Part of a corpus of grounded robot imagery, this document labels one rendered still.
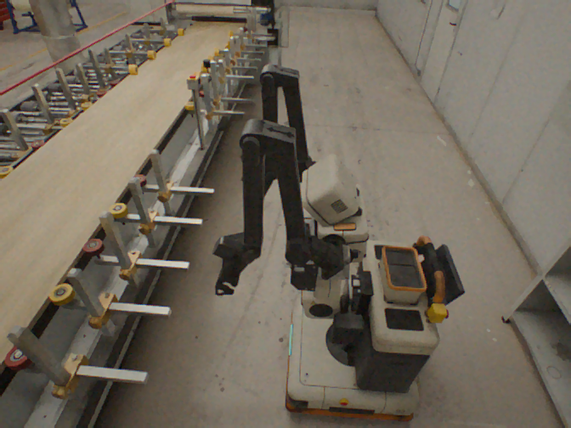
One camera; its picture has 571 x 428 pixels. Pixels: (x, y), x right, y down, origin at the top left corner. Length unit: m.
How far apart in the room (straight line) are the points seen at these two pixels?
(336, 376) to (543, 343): 1.34
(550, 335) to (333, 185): 1.98
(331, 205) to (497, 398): 1.72
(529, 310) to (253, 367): 1.83
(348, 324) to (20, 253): 1.43
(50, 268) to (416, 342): 1.50
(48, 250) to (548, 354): 2.72
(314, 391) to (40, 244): 1.44
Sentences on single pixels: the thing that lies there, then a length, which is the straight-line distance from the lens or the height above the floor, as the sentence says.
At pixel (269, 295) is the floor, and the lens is 2.44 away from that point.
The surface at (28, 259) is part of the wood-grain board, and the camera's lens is 1.78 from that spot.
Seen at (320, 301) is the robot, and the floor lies 0.80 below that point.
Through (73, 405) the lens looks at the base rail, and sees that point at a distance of 1.54.
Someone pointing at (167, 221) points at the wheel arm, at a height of 0.86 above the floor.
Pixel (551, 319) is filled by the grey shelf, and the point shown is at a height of 0.14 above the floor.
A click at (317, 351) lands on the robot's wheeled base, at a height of 0.28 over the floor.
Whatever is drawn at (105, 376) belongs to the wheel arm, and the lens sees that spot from 1.38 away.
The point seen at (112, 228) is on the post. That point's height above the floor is 1.07.
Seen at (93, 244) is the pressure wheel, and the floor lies 0.91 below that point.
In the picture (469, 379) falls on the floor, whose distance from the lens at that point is 2.44.
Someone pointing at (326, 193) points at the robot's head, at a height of 1.36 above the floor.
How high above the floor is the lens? 2.00
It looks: 41 degrees down
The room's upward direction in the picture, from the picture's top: 2 degrees clockwise
